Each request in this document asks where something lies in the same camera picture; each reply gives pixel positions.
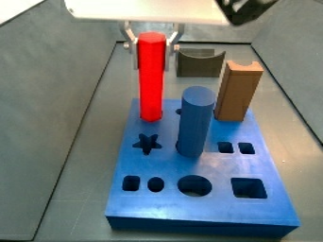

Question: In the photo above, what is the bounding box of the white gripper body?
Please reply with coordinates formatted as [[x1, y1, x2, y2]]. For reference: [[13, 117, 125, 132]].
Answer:
[[65, 0, 230, 26]]

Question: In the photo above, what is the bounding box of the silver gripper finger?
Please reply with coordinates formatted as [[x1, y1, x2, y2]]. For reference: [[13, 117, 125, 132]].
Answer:
[[119, 21, 138, 69], [165, 23, 185, 71]]

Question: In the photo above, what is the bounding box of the red hexagonal peg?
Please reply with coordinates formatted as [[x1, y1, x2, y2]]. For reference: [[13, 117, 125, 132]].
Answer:
[[138, 31, 167, 122]]

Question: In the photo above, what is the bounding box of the blue shape-sorting board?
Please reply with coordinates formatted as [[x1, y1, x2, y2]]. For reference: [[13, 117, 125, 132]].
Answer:
[[105, 99, 301, 238]]

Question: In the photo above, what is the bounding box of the black curved holder stand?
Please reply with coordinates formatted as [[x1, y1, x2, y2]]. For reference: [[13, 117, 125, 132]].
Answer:
[[175, 48, 226, 78]]

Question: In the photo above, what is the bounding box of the brown notched block peg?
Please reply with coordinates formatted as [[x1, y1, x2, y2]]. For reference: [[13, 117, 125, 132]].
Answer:
[[216, 60, 265, 122]]

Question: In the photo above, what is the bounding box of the blue cylinder peg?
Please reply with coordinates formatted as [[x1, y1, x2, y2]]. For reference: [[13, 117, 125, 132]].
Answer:
[[177, 86, 217, 158]]

